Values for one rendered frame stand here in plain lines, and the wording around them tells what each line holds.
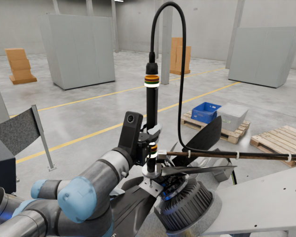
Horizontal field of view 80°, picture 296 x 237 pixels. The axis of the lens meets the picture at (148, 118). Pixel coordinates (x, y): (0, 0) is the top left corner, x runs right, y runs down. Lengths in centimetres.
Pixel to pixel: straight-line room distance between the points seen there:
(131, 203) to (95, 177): 34
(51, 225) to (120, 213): 27
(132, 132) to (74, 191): 19
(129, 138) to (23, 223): 27
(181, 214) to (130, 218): 19
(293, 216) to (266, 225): 7
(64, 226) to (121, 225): 23
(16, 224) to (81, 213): 12
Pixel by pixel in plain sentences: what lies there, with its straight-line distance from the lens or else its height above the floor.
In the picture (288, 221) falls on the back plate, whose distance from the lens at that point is 60.
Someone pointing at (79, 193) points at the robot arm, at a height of 148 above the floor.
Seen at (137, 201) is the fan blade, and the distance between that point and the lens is 71.
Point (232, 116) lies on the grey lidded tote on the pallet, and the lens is 338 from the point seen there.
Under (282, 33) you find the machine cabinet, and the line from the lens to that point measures 753.
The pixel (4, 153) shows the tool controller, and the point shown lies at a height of 123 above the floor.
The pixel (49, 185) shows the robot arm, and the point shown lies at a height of 121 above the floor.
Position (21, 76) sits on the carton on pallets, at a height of 27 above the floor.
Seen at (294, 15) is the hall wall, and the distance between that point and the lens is 1276.
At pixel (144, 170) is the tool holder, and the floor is 128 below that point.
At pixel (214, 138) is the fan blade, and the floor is 128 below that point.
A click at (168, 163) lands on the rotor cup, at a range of 77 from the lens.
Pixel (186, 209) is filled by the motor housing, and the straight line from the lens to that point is 75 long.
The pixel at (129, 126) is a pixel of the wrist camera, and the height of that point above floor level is 152.
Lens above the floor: 174
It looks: 26 degrees down
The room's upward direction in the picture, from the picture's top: straight up
